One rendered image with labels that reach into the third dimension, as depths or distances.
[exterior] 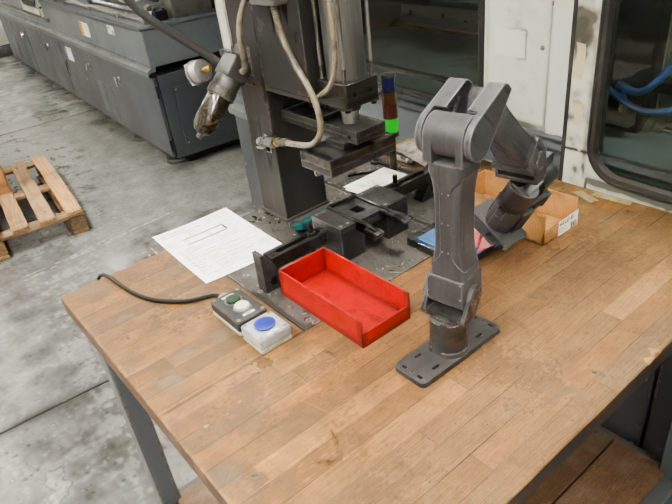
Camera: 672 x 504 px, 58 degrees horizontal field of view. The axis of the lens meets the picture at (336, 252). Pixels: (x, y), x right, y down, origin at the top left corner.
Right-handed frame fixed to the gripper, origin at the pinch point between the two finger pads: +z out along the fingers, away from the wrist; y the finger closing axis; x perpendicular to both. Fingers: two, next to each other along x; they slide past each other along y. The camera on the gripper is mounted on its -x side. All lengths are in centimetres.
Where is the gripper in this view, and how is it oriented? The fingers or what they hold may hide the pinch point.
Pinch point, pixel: (479, 248)
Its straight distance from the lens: 127.4
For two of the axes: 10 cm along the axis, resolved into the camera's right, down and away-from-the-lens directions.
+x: -7.7, 3.9, -5.1
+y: -6.0, -7.2, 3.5
